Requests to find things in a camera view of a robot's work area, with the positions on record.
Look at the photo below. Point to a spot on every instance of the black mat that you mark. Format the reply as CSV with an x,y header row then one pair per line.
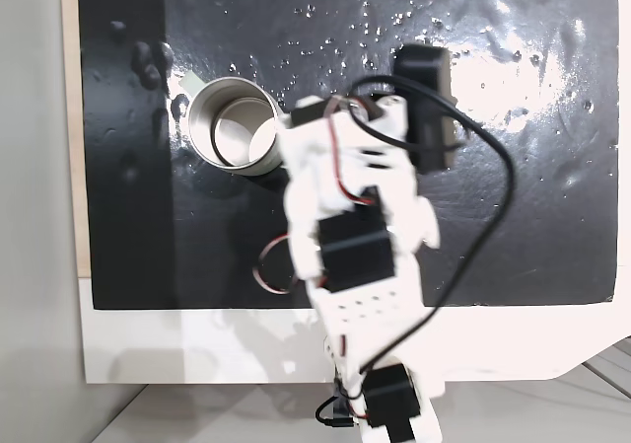
x,y
148,216

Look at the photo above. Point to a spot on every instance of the black camera box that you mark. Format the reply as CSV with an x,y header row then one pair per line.
x,y
429,107

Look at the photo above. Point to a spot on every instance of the pale green steel mug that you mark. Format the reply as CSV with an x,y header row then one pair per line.
x,y
231,127

